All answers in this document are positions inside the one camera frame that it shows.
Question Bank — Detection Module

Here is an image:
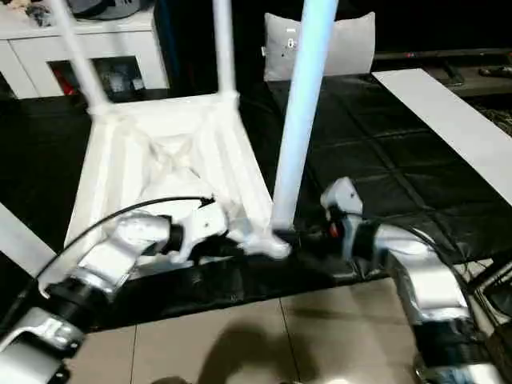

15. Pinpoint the white plastic table top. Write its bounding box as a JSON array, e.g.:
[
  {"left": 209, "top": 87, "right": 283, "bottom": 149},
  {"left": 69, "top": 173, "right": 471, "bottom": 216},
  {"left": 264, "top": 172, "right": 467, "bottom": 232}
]
[{"left": 64, "top": 92, "right": 293, "bottom": 277}]

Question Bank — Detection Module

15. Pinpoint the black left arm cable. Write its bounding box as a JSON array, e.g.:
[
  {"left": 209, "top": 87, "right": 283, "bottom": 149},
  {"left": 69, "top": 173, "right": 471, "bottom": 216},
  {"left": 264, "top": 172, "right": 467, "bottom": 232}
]
[{"left": 0, "top": 196, "right": 215, "bottom": 337}]

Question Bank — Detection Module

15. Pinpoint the black sofa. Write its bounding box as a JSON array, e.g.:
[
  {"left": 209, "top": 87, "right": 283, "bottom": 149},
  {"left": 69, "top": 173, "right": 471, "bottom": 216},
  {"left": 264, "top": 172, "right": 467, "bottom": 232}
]
[{"left": 160, "top": 0, "right": 512, "bottom": 82}]

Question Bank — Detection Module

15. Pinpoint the white plastic table leg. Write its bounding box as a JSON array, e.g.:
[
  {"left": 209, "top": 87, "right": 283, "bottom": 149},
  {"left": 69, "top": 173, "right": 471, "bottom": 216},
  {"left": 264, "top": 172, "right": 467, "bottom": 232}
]
[
  {"left": 50, "top": 0, "right": 114, "bottom": 117},
  {"left": 270, "top": 0, "right": 340, "bottom": 238},
  {"left": 0, "top": 202, "right": 58, "bottom": 277},
  {"left": 213, "top": 0, "right": 239, "bottom": 103}
]

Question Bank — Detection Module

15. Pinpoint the grey cushion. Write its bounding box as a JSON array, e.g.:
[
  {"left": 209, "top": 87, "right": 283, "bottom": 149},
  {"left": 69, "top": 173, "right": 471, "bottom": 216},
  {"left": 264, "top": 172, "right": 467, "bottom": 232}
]
[{"left": 262, "top": 11, "right": 376, "bottom": 82}]

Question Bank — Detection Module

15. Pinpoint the black metal frame bar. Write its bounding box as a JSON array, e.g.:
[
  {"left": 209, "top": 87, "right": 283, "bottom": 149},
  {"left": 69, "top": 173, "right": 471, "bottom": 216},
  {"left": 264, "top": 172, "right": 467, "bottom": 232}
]
[{"left": 460, "top": 254, "right": 512, "bottom": 317}]

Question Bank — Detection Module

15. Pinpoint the white glass-door cabinet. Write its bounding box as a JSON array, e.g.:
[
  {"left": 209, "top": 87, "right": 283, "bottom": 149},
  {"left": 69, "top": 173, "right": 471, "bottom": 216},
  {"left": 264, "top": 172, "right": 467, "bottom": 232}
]
[{"left": 0, "top": 0, "right": 170, "bottom": 100}]

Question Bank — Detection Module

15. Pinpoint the white flat board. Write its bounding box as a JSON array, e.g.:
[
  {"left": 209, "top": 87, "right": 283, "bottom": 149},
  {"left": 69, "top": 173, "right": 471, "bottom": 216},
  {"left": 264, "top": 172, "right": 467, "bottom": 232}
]
[{"left": 372, "top": 68, "right": 512, "bottom": 206}]

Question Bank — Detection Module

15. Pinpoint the dark cabled device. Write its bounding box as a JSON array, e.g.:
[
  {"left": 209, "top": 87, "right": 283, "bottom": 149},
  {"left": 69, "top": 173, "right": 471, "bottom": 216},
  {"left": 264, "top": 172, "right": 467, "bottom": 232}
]
[{"left": 24, "top": 0, "right": 154, "bottom": 22}]

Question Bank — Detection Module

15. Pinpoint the black work mat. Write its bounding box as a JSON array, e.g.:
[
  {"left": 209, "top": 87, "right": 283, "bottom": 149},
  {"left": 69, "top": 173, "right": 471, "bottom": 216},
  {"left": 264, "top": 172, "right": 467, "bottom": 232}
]
[{"left": 0, "top": 72, "right": 512, "bottom": 333}]

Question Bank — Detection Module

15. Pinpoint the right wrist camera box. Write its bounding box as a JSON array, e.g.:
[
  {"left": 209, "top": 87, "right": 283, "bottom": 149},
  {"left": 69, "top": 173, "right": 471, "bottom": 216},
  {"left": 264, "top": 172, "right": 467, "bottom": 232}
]
[{"left": 320, "top": 178, "right": 365, "bottom": 234}]

